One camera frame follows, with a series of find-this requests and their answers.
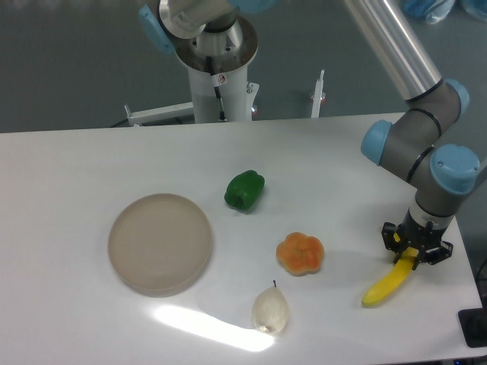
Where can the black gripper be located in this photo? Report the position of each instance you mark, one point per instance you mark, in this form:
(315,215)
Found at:
(431,249)

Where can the yellow banana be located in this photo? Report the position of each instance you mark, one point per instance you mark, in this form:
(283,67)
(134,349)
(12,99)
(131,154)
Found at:
(387,286)

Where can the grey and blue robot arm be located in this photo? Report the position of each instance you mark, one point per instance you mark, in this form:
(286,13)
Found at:
(443,176)

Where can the black device at table edge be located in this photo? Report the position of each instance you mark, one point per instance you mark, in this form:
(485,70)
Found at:
(473,324)

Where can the orange bread roll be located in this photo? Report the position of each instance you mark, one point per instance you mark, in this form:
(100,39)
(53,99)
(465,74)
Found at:
(300,254)

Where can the pale translucent pear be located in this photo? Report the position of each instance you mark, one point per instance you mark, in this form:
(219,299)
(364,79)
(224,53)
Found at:
(270,311)

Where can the green bell pepper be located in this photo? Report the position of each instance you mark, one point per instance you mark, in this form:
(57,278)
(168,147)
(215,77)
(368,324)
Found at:
(244,190)

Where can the blue plastic bag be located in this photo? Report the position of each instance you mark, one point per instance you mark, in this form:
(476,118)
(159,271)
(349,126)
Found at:
(427,11)

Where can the clear plastic bag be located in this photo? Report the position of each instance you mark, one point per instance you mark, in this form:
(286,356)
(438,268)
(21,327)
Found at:
(475,8)

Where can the beige round plate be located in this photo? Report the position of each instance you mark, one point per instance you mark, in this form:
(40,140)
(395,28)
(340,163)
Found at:
(160,244)

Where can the white right support bracket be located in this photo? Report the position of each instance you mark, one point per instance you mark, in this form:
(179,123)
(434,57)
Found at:
(318,96)

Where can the white support bracket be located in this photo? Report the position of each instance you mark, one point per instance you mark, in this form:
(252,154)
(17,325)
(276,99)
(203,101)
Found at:
(318,96)
(159,114)

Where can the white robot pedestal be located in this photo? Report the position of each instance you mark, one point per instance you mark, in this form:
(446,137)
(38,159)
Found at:
(217,66)

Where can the white left support bracket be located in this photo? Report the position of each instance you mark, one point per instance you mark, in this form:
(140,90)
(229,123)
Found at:
(159,114)

